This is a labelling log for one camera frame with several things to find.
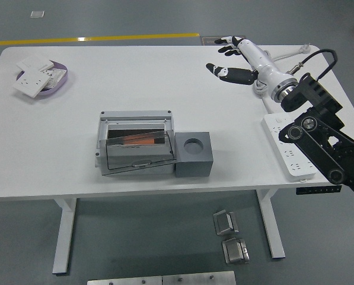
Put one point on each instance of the purple oval tray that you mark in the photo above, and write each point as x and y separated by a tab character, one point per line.
59	86

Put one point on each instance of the grey junction box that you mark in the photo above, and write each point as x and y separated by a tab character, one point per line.
138	157

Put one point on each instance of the open metal bracket block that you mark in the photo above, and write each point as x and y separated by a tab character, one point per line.
224	222

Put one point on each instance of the small square floor hatch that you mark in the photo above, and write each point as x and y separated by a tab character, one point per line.
37	14

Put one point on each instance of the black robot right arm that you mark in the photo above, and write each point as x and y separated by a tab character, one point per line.
328	148

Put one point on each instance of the grey cube with round hole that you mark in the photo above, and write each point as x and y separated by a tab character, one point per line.
194	167

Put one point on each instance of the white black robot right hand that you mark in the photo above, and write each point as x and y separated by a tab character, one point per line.
259	62

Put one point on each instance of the large white wall socket plate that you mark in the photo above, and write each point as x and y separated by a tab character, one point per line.
31	81

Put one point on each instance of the steel plate with screws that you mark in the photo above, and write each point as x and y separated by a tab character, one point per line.
165	279

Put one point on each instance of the white wall switch plate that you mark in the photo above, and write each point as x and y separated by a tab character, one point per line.
34	63

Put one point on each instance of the black table control panel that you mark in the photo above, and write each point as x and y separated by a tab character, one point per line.
316	190

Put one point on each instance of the white table leg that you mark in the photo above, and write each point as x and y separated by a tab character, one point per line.
270	225
64	231

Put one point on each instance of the small white socket plate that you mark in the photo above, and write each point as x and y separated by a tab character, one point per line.
56	75

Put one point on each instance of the orange cylinder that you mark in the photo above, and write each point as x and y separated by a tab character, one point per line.
141	140

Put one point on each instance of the closed metal bracket block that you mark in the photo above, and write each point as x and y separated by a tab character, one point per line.
234	252

